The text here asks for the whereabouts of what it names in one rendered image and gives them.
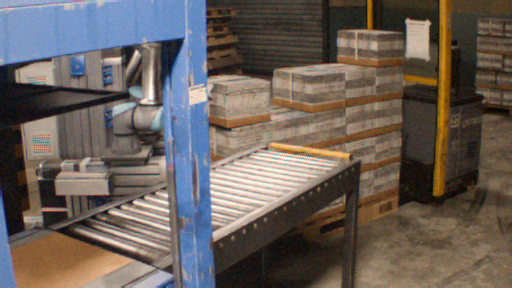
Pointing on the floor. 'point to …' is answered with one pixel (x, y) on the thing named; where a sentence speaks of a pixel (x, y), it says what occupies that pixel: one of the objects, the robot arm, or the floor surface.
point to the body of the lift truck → (458, 181)
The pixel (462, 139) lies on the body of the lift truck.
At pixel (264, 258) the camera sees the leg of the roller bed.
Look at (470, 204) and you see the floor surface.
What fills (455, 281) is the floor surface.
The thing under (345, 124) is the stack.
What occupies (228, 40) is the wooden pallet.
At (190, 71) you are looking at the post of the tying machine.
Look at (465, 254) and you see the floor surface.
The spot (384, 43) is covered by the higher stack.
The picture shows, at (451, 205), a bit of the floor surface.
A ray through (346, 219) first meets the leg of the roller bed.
